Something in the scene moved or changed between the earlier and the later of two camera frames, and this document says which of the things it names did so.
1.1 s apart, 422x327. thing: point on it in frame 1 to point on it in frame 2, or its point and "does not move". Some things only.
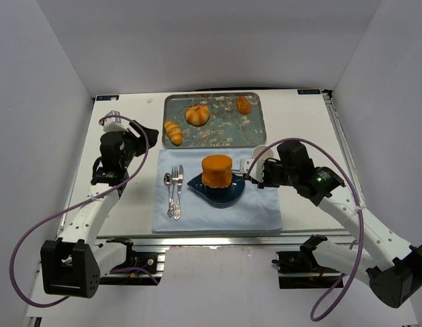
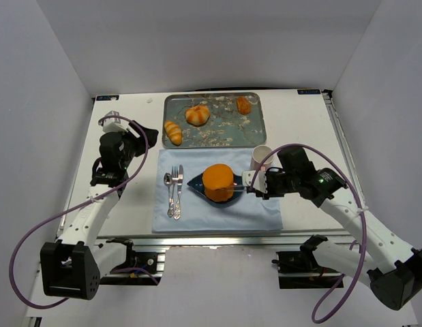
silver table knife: (178, 211) does not move
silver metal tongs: (236, 172) to (236, 190)
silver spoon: (168, 180) does not move
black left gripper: (135, 140) does not move
